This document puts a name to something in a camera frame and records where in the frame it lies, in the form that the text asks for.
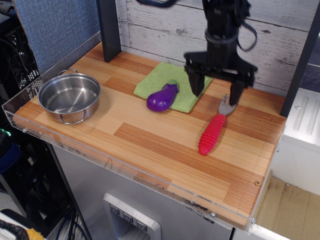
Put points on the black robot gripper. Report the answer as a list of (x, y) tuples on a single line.
[(219, 61)]

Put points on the red handled metal fork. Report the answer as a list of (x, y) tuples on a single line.
[(211, 134)]

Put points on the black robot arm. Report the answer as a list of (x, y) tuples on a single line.
[(224, 18)]

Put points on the green folded cloth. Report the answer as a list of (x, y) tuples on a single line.
[(159, 76)]

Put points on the purple toy eggplant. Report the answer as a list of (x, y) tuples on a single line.
[(162, 100)]

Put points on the white toy sink counter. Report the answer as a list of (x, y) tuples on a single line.
[(296, 159)]

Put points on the clear acrylic table guard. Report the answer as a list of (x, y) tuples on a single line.
[(160, 150)]

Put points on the stainless steel pot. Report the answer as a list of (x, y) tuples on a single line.
[(71, 97)]

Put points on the black plastic crate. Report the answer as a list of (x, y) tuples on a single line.
[(21, 59)]

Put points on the yellow object bottom left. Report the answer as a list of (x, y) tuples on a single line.
[(34, 235)]

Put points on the dark grey right post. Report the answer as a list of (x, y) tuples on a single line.
[(302, 63)]

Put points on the dark grey post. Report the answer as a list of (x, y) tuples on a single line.
[(109, 28), (302, 63)]

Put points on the dark grey left post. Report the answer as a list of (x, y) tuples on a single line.
[(109, 28)]

